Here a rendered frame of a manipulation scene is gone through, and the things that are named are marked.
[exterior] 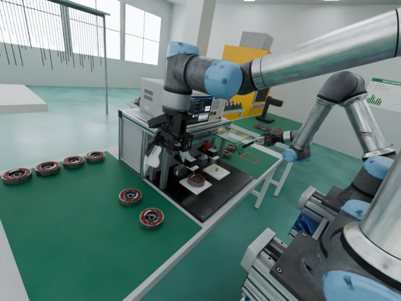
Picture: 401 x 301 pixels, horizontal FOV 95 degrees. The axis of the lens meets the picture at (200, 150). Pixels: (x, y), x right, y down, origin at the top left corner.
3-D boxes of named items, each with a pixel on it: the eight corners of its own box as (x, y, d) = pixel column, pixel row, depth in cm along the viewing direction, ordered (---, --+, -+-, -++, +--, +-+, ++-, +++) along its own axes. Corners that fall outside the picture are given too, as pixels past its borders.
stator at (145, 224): (167, 220, 91) (168, 215, 89) (151, 235, 82) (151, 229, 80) (151, 209, 95) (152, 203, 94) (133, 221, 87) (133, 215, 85)
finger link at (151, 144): (143, 154, 51) (162, 128, 51) (141, 152, 52) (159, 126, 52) (155, 160, 55) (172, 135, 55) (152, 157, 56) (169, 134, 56)
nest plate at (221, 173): (230, 173, 139) (230, 172, 138) (219, 180, 127) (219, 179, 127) (213, 164, 146) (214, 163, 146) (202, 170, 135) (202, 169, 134)
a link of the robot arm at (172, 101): (157, 87, 48) (182, 89, 53) (156, 104, 50) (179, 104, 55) (174, 94, 43) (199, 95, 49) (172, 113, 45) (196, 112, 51)
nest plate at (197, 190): (211, 185, 120) (212, 184, 120) (197, 194, 109) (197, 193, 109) (194, 174, 128) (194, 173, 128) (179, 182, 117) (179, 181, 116)
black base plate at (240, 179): (253, 179, 142) (253, 177, 141) (201, 223, 94) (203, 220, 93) (205, 154, 165) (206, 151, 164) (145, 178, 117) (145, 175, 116)
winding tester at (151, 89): (221, 120, 137) (228, 92, 128) (179, 129, 104) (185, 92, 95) (183, 106, 156) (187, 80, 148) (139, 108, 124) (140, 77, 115)
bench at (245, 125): (304, 162, 390) (321, 129, 358) (278, 199, 252) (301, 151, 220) (256, 142, 446) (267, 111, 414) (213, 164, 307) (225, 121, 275)
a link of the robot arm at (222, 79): (254, 66, 42) (215, 58, 47) (230, 59, 33) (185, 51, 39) (244, 101, 45) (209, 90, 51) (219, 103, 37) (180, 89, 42)
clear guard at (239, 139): (255, 147, 132) (257, 139, 130) (239, 155, 114) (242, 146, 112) (218, 131, 149) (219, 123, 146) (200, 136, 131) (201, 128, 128)
